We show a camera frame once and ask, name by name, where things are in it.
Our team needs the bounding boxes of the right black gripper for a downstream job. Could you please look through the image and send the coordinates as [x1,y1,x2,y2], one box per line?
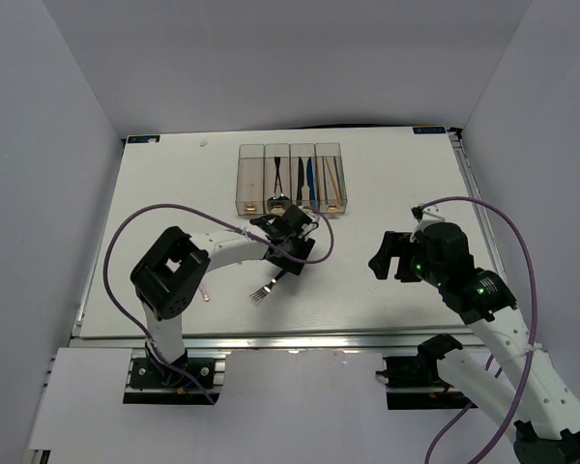
[367,231,447,288]

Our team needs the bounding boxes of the black spoon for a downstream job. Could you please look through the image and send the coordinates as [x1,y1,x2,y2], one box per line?
[267,157,282,210]
[274,157,290,204]

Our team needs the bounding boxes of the green handled fork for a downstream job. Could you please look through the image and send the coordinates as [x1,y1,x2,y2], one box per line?
[249,270,287,305]

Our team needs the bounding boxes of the orange chopstick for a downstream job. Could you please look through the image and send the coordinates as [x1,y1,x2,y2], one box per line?
[314,156,323,205]
[324,158,341,203]

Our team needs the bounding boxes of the black knife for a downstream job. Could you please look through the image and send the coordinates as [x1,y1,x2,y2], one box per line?
[296,157,305,204]

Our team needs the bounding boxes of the blue knife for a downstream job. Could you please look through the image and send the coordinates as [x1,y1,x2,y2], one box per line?
[306,158,316,202]

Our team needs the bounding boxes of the pink handled fork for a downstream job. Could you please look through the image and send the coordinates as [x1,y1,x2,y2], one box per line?
[198,285,210,302]

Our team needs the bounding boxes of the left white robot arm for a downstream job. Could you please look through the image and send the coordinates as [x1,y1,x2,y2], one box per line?
[130,206,316,386]

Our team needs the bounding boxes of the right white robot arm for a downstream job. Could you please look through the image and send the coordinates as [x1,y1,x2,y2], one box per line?
[368,222,580,463]

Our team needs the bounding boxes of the right blue table sticker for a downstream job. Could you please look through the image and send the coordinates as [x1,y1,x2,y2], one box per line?
[412,126,448,135]

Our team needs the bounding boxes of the blue table sticker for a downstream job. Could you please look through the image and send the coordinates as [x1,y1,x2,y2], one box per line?
[126,134,160,144]
[412,126,448,135]

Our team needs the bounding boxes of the left blue table sticker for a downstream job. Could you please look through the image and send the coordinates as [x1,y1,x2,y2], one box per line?
[126,134,160,144]

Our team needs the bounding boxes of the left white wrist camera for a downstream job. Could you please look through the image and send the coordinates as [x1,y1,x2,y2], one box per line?
[300,206,320,237]

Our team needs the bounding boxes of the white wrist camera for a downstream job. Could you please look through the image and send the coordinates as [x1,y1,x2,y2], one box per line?
[300,206,320,237]
[411,205,446,235]

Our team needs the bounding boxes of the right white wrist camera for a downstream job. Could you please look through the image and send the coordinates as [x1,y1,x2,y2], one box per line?
[411,205,446,235]

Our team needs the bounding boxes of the aluminium table frame rail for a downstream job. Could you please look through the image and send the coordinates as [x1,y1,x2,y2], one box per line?
[67,324,489,352]

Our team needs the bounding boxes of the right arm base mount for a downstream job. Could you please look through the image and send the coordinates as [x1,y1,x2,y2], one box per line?
[375,333,471,411]

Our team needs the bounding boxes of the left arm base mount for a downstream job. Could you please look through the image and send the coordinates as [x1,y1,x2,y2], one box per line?
[123,356,225,406]

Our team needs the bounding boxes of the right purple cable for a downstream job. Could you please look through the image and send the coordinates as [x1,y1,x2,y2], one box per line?
[411,195,536,464]

